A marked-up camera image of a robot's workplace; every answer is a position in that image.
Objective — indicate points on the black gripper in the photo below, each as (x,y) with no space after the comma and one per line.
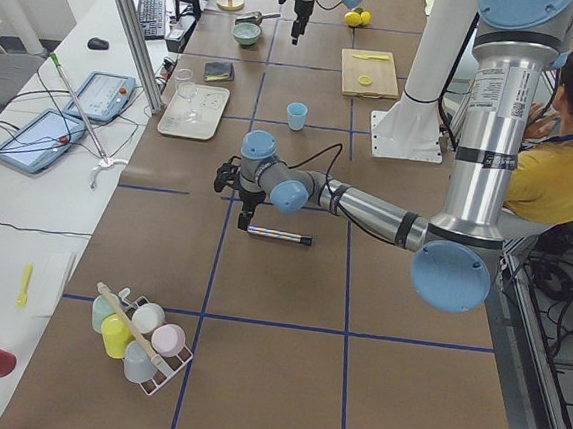
(303,8)
(251,198)

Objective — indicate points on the steel muddler black tip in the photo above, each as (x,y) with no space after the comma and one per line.
(280,235)

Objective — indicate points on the yellow lemon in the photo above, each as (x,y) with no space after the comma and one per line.
(352,19)
(365,18)

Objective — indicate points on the blue paper cup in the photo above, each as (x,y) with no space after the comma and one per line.
(296,115)

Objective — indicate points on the lemon slice on board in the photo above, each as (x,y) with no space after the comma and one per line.
(364,80)

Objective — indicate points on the white cup in rack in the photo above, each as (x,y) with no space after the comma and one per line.
(148,317)

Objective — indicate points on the pink cup in rack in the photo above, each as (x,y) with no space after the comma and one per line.
(168,340)

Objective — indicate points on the green cup in rack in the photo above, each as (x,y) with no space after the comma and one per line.
(101,309)

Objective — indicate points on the yellow cup in rack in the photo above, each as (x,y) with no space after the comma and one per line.
(115,335)

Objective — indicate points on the grey cup in rack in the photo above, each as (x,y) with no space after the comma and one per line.
(137,365)

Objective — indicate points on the steel ice scoop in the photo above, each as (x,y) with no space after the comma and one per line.
(255,17)

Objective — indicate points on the green bowl of ice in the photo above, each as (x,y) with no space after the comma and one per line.
(246,34)

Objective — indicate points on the wooden cutting board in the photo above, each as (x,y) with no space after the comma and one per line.
(383,75)

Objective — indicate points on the yellow plastic knife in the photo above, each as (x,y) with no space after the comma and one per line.
(379,57)

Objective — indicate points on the grey folded cloth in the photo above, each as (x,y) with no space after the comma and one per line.
(218,71)

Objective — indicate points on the cream bear tray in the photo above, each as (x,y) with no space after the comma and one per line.
(210,102)

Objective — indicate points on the wine glass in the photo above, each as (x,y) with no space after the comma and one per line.
(186,90)

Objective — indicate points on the black keyboard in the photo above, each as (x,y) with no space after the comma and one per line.
(151,15)

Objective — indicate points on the litter picker grabber tool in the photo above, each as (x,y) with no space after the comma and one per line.
(106,162)

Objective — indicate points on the wooden stick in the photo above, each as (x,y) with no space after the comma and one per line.
(105,291)

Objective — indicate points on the blue teach pendant far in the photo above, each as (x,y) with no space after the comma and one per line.
(104,95)

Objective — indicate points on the blue teach pendant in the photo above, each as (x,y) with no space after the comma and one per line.
(41,142)
(104,95)

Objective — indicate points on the black computer mouse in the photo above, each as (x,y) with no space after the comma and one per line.
(95,43)

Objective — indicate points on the blue teach pendant near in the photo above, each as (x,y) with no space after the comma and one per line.
(41,142)

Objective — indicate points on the yellow plastic spoon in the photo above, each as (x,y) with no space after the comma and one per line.
(21,299)

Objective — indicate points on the person in yellow shirt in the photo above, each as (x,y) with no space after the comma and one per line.
(568,149)

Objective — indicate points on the aluminium frame post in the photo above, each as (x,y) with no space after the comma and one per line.
(127,13)

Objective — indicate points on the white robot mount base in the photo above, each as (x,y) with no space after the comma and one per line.
(410,129)

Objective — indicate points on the white wire cup rack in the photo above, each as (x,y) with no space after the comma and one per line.
(171,366)

